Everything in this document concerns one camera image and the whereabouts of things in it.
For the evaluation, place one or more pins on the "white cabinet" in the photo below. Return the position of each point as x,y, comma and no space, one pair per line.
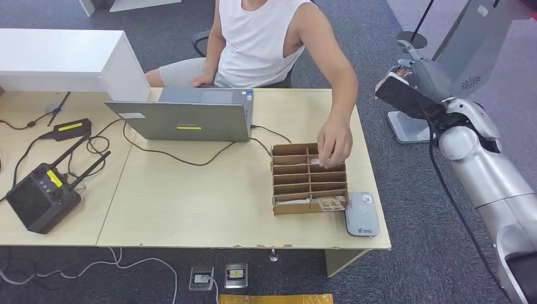
54,56

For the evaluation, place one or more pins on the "person's left hand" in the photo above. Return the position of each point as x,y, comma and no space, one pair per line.
335,142

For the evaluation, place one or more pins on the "person's right hand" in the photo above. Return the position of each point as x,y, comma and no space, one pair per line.
202,80

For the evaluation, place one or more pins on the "white furniture base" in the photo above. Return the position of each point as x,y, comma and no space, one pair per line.
142,3

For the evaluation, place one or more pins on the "black power adapter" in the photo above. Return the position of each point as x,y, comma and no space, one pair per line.
70,128

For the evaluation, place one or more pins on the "yellow plastic package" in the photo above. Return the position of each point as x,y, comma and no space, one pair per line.
275,299

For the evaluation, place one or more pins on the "white key card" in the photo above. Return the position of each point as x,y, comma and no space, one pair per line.
295,201
314,161
340,197

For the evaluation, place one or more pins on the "black remote controller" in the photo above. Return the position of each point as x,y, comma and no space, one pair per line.
42,203

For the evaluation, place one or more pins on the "desk leg panel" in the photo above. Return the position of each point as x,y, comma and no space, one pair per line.
340,260

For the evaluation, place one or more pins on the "metal desk foot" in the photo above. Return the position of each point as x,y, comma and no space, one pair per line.
273,255

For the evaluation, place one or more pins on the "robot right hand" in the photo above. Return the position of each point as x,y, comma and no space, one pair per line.
432,79

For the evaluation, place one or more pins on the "grey card reader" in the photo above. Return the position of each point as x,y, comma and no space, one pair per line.
361,216

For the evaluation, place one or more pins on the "black stanchion post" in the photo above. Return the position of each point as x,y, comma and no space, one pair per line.
412,40

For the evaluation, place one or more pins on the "person's right forearm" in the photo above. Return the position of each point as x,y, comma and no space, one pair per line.
214,61

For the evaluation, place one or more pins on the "cardboard card organizer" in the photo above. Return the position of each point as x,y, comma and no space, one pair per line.
293,180

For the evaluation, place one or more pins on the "small black desk stand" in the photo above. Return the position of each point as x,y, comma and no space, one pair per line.
58,108

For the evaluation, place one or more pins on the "silver kiosk stand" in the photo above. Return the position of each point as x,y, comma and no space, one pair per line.
470,46

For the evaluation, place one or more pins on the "person's left forearm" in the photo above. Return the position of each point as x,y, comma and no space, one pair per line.
344,96

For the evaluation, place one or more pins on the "grey laptop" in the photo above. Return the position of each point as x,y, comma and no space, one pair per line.
189,119

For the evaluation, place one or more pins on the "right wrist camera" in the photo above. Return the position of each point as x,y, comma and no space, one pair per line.
407,98

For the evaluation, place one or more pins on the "person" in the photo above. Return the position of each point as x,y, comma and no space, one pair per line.
256,42

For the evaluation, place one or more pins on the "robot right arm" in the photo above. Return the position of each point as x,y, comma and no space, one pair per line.
482,176

